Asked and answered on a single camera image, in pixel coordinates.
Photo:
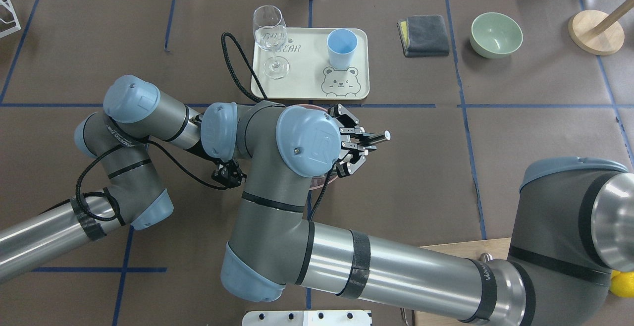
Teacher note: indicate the clear wine glass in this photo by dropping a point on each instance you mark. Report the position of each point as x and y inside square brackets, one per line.
[270, 34]

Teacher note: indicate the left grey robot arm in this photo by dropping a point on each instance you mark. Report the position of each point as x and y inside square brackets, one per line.
[120, 186]

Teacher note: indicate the green bowl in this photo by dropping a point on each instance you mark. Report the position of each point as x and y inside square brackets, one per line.
[494, 35]

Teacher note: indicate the wooden stand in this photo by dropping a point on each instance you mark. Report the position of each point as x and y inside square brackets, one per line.
[597, 32]

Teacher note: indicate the steel ice scoop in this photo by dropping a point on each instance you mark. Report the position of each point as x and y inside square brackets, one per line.
[370, 141]

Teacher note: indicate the grey folded cloth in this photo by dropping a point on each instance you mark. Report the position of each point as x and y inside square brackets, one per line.
[424, 36]

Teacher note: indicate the pink bowl of ice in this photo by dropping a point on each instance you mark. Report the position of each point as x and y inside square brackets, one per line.
[318, 181]

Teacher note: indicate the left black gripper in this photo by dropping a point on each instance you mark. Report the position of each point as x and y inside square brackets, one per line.
[229, 174]

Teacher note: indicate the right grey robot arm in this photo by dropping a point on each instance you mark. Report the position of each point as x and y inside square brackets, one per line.
[446, 175]

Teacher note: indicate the white wire cup rack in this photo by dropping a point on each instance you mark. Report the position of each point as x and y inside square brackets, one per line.
[9, 22]

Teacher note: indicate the wooden cutting board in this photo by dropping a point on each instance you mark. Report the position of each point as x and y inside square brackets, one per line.
[498, 248]

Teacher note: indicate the cream bear tray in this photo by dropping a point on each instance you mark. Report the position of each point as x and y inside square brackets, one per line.
[311, 76]

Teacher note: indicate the blue plastic cup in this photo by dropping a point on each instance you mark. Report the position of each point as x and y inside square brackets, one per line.
[341, 46]

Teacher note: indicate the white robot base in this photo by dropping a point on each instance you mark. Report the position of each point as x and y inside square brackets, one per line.
[308, 318]

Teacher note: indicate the steel rod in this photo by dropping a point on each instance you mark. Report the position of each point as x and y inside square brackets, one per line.
[486, 257]

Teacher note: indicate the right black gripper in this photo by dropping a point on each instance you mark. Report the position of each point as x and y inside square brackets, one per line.
[348, 140]

